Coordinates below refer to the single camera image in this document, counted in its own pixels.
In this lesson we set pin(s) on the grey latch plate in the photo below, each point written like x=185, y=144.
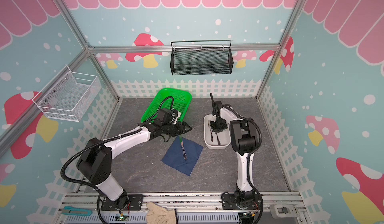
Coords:
x=281, y=211

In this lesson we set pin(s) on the black mesh wall basket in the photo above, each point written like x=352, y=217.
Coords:
x=211, y=57

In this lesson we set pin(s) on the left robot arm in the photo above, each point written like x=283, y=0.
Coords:
x=95, y=161

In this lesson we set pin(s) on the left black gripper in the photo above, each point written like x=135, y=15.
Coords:
x=182, y=130

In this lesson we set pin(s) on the white plastic tub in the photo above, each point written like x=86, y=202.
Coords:
x=215, y=140

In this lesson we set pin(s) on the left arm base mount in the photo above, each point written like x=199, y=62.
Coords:
x=125, y=202

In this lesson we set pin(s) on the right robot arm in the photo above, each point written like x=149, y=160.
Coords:
x=245, y=139

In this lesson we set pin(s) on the teal handled tool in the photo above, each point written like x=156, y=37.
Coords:
x=68, y=210

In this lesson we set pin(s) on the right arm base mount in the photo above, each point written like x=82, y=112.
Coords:
x=241, y=201

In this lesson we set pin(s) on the beige work glove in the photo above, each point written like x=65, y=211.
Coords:
x=160, y=215

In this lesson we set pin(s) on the green plastic basket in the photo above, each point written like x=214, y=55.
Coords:
x=182, y=100

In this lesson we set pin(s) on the white wire wall basket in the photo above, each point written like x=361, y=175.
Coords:
x=68, y=96

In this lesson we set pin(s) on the dark blue paper napkin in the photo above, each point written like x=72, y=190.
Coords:
x=174, y=156

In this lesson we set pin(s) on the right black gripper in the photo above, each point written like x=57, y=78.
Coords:
x=216, y=126

